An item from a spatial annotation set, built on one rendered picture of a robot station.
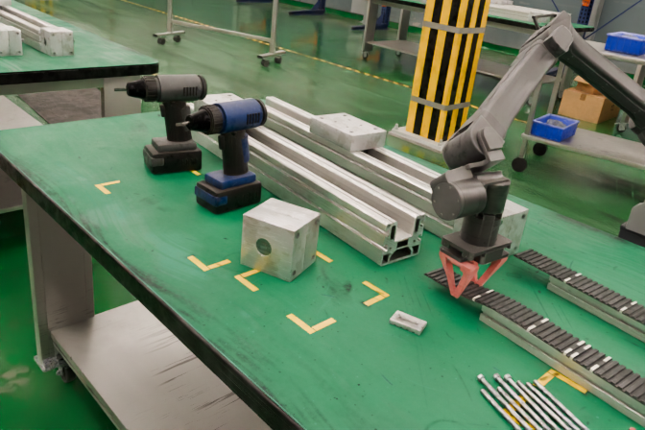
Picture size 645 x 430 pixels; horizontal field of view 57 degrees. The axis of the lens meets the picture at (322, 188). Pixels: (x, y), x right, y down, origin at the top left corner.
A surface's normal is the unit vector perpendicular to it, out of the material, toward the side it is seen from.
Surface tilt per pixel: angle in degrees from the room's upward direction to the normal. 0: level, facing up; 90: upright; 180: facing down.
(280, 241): 90
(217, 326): 0
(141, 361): 0
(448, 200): 89
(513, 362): 0
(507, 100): 43
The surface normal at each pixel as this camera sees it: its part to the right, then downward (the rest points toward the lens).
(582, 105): -0.68, 0.21
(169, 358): 0.11, -0.92
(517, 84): 0.47, -0.43
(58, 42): 0.68, 0.35
